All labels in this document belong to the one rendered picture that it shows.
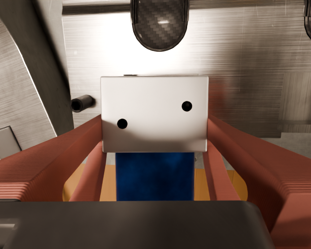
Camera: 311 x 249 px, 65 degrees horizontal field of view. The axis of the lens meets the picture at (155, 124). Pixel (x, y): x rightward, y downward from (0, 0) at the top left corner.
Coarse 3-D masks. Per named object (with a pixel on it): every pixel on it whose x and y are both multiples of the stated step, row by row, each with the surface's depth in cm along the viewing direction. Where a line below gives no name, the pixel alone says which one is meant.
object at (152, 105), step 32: (128, 96) 11; (160, 96) 11; (192, 96) 11; (128, 128) 11; (160, 128) 11; (192, 128) 11; (128, 160) 13; (160, 160) 13; (192, 160) 13; (128, 192) 13; (160, 192) 13; (192, 192) 13
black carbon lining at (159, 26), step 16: (144, 0) 17; (160, 0) 17; (176, 0) 16; (144, 16) 17; (160, 16) 17; (176, 16) 16; (304, 16) 15; (144, 32) 17; (160, 32) 17; (176, 32) 16; (160, 48) 17
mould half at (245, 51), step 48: (96, 0) 17; (192, 0) 16; (240, 0) 15; (288, 0) 15; (96, 48) 17; (144, 48) 17; (192, 48) 16; (240, 48) 16; (288, 48) 16; (96, 96) 18; (240, 96) 17
